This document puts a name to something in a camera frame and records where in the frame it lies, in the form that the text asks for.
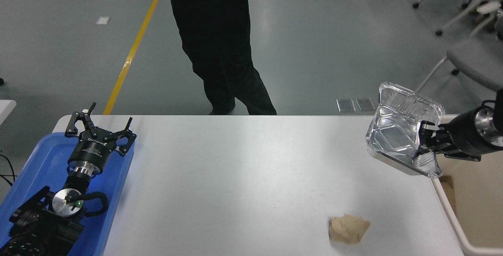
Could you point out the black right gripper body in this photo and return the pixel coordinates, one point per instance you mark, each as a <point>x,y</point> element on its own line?
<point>463,136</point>

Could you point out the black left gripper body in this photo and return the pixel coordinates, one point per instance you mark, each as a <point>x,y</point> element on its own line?
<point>92,151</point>

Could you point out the silver foil tray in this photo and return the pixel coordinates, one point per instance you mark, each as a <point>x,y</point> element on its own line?
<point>393,130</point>

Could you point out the blue plastic tray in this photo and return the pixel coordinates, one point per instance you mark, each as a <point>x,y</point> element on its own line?
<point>47,157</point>

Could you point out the large pale bin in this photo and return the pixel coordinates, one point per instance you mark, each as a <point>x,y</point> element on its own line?
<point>479,193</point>

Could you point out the metal floor outlet cover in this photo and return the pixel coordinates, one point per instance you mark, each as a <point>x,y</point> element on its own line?
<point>346,105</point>
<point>365,105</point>

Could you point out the small white side table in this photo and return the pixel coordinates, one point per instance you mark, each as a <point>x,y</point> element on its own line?
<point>6,108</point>

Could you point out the grey seat office chair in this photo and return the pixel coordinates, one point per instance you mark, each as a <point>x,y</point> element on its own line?
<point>477,61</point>

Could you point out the yellow floor tape line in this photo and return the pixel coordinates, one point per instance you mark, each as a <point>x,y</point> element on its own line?
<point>133,48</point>

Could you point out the crumpled tan paper ball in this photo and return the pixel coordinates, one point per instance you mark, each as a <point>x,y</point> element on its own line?
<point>347,228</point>

